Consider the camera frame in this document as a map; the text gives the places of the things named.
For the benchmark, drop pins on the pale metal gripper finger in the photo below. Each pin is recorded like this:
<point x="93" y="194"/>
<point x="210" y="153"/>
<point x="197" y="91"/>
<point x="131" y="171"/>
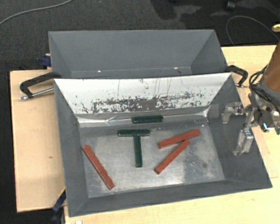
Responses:
<point x="245" y="141"/>
<point x="231" y="110"/>

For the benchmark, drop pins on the red-brown flat block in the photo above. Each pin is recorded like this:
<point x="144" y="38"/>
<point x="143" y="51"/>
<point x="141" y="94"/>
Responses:
<point x="98" y="167"/>
<point x="171" y="157"/>
<point x="179" y="138"/>

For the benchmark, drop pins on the dark green flat block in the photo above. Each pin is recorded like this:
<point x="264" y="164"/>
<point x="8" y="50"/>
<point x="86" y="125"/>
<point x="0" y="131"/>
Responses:
<point x="138" y="152"/>
<point x="147" y="119"/>
<point x="127" y="133"/>

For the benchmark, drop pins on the grey metal bin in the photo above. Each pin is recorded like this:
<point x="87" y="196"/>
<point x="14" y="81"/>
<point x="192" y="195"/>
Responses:
<point x="116" y="53"/>

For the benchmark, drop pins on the pale wood flat board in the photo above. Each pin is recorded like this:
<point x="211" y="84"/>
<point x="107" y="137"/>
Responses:
<point x="34" y="140"/>

